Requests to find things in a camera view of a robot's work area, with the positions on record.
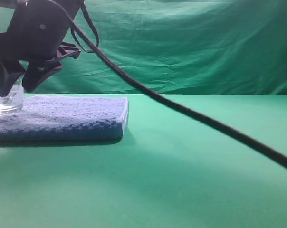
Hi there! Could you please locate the transparent glass cup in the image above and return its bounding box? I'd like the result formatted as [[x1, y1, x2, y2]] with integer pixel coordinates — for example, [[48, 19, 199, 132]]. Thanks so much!
[[0, 77, 24, 116]]

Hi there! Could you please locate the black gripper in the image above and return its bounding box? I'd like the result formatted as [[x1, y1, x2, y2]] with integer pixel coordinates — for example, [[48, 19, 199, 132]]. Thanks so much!
[[0, 0, 81, 97]]

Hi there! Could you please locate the green backdrop cloth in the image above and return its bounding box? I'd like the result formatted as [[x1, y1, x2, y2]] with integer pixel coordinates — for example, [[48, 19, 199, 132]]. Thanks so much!
[[0, 0, 287, 95]]

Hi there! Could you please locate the black cable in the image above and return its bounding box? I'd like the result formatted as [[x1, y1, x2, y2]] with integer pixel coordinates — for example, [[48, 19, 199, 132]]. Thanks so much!
[[48, 0, 287, 174]]

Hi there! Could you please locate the blue folded towel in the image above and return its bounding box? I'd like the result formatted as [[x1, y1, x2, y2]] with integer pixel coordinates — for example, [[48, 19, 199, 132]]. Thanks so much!
[[0, 95, 129, 143]]

